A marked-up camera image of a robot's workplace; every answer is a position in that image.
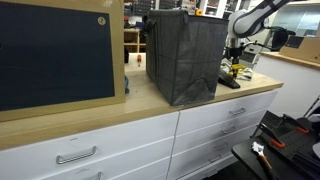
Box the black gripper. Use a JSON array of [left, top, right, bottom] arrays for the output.
[[227, 47, 242, 67]]

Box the white box dark panel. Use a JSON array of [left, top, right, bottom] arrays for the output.
[[239, 49, 261, 69]]

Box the white printed cloth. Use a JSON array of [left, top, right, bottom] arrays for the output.
[[222, 61, 258, 82]]

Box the black wedge tool holder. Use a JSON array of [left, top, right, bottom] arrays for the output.
[[217, 68, 242, 90]]

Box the grey fabric tote bag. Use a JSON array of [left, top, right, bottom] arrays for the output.
[[145, 8, 231, 107]]

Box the black rounded chair back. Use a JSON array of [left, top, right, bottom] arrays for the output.
[[270, 26, 297, 53]]

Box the white shelving unit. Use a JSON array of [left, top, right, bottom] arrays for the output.
[[199, 0, 231, 19]]

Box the white counter wooden top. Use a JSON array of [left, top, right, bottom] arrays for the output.
[[259, 51, 320, 119]]

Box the cardboard box black label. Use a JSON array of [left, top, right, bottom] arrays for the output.
[[278, 35, 320, 65]]

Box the black clamp orange tip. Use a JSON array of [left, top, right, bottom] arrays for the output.
[[281, 113, 311, 136], [258, 122, 287, 150]]

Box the black side table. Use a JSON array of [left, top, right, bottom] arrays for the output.
[[231, 110, 320, 180]]

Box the black perforated plate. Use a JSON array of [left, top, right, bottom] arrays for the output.
[[278, 128, 320, 168]]

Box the wooden workbench with shelves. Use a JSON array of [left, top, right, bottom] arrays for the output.
[[123, 28, 148, 54]]

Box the blue fabric item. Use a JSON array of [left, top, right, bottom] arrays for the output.
[[124, 74, 131, 95]]

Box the white drawer cabinet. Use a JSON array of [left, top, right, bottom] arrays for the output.
[[0, 89, 279, 180]]

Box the wood framed black board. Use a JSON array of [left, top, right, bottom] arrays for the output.
[[0, 0, 127, 123]]

